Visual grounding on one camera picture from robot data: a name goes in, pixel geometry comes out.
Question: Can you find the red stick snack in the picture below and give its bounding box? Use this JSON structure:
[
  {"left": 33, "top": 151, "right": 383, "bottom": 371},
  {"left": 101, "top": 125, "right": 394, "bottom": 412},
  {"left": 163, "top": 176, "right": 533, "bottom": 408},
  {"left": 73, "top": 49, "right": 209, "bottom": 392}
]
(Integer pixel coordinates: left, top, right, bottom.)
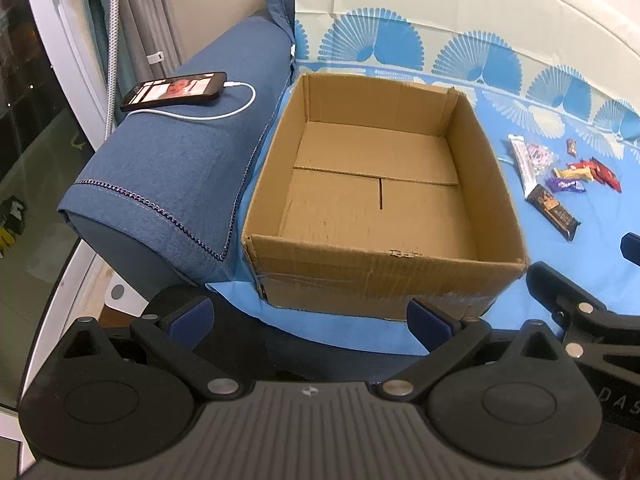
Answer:
[{"left": 566, "top": 160, "right": 596, "bottom": 171}]

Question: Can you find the white charging cable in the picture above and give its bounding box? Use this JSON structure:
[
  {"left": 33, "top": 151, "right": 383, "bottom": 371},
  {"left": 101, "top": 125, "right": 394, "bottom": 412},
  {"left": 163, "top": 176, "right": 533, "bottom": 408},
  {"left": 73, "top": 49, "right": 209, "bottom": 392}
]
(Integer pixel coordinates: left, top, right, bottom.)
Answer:
[{"left": 127, "top": 80, "right": 257, "bottom": 123}]

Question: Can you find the pink candy bag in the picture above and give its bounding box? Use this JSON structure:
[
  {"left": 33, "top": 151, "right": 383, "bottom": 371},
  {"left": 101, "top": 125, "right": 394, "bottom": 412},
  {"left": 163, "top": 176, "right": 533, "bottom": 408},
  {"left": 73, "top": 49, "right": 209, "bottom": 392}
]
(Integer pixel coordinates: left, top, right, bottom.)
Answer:
[{"left": 527, "top": 142, "right": 558, "bottom": 179}]

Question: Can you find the black smartphone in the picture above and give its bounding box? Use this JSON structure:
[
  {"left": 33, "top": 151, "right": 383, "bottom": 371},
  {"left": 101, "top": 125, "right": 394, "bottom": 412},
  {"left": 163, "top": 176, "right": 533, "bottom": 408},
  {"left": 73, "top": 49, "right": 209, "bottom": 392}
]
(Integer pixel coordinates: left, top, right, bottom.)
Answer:
[{"left": 120, "top": 72, "right": 227, "bottom": 112}]

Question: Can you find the red snack packet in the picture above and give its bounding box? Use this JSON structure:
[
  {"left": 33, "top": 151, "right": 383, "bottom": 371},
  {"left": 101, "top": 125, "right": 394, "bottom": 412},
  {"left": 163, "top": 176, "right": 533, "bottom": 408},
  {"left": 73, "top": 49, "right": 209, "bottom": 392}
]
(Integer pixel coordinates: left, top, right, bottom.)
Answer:
[{"left": 590, "top": 157, "right": 622, "bottom": 193}]

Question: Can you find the white window frame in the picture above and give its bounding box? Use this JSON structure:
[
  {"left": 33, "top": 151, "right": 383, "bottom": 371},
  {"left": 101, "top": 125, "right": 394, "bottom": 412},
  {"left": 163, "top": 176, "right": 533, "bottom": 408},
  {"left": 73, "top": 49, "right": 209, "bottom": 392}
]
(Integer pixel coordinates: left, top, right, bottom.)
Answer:
[{"left": 29, "top": 0, "right": 107, "bottom": 148}]

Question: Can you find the purple chocolate bar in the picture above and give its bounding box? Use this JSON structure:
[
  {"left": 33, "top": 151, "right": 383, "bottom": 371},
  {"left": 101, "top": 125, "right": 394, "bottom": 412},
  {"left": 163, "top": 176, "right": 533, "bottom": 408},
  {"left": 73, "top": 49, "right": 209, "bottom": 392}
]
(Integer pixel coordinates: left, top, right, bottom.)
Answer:
[{"left": 546, "top": 177, "right": 586, "bottom": 194}]

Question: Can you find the brown chocolate bar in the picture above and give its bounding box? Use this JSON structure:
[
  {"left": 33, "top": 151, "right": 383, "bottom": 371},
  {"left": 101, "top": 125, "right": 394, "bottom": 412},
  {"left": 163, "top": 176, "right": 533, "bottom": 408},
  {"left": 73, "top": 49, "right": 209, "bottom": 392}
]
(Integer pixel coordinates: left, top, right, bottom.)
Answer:
[{"left": 526, "top": 184, "right": 580, "bottom": 242}]

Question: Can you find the grey curtain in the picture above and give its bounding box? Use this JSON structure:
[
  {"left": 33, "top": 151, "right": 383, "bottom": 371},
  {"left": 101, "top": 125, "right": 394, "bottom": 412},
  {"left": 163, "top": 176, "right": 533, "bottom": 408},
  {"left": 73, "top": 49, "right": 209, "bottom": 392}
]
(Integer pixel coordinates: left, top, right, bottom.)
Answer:
[{"left": 81, "top": 0, "right": 182, "bottom": 104}]

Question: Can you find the braided white pole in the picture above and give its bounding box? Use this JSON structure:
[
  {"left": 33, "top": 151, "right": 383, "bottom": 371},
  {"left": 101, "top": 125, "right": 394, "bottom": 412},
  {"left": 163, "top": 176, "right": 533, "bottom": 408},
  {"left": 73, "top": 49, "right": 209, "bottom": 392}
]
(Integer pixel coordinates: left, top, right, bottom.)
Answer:
[{"left": 104, "top": 0, "right": 119, "bottom": 140}]

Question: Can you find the yellow snack bar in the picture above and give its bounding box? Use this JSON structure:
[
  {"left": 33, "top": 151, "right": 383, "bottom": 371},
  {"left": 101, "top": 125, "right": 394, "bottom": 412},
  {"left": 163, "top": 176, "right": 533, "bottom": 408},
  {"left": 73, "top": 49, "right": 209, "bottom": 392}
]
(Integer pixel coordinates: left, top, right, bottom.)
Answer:
[{"left": 552, "top": 167, "right": 594, "bottom": 181}]

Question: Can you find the brown cardboard box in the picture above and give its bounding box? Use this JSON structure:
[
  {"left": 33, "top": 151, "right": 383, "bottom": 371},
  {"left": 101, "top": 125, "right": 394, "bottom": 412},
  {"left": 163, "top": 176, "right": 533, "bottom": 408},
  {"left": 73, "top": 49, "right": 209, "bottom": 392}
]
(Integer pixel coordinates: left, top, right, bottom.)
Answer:
[{"left": 242, "top": 74, "right": 529, "bottom": 320}]

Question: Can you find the silver snack bar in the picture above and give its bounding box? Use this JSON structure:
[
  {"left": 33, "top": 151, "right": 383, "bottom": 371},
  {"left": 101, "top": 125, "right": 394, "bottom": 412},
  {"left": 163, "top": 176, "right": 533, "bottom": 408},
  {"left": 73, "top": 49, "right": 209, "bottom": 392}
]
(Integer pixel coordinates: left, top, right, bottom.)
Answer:
[{"left": 508, "top": 134, "right": 537, "bottom": 197}]

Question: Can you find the blue sofa armrest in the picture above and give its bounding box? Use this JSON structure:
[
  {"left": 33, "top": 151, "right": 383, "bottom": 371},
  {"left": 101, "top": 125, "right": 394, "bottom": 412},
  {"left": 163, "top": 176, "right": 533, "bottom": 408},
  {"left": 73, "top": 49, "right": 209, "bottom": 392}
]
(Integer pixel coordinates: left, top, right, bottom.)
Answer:
[{"left": 58, "top": 14, "right": 292, "bottom": 299}]

